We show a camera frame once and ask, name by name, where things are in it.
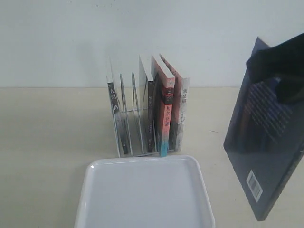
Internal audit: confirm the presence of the white grey spine book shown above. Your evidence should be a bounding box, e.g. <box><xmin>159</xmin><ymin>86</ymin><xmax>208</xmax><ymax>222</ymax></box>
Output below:
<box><xmin>160</xmin><ymin>54</ymin><xmax>190</xmax><ymax>152</ymax></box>

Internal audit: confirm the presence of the dark maroon book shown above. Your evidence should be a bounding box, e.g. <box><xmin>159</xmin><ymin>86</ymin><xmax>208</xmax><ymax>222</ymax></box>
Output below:
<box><xmin>139</xmin><ymin>54</ymin><xmax>155</xmax><ymax>153</ymax></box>

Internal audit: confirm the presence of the white wire book rack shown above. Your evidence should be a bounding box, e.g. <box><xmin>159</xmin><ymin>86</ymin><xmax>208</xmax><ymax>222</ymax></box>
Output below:
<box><xmin>108</xmin><ymin>56</ymin><xmax>181</xmax><ymax>158</ymax></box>

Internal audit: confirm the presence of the dark blue book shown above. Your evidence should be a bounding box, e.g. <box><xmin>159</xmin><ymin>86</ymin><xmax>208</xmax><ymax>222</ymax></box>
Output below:
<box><xmin>223</xmin><ymin>38</ymin><xmax>304</xmax><ymax>221</ymax></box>

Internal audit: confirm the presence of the red teal spine book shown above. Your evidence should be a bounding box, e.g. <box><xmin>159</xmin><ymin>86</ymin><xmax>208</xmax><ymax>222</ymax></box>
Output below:
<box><xmin>151</xmin><ymin>54</ymin><xmax>175</xmax><ymax>157</ymax></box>

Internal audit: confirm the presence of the black grey book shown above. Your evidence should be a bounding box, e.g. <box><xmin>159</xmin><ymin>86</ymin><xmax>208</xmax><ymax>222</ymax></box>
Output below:
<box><xmin>106</xmin><ymin>56</ymin><xmax>133</xmax><ymax>155</ymax></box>

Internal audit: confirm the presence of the white plastic tray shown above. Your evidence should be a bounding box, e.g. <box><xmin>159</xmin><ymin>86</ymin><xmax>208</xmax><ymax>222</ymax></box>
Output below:
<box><xmin>75</xmin><ymin>155</ymin><xmax>215</xmax><ymax>228</ymax></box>

